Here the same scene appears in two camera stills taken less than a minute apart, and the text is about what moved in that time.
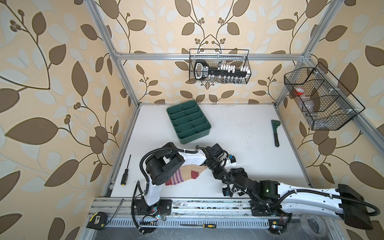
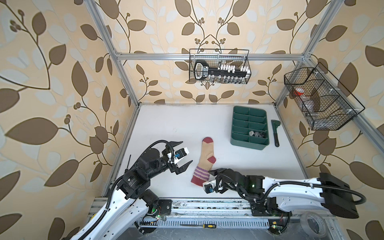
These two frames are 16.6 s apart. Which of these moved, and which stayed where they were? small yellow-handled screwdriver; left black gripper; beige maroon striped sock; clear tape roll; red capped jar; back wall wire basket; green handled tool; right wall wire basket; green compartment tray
Moved: left black gripper; green compartment tray; beige maroon striped sock
Stayed: red capped jar; back wall wire basket; green handled tool; right wall wire basket; clear tape roll; small yellow-handled screwdriver
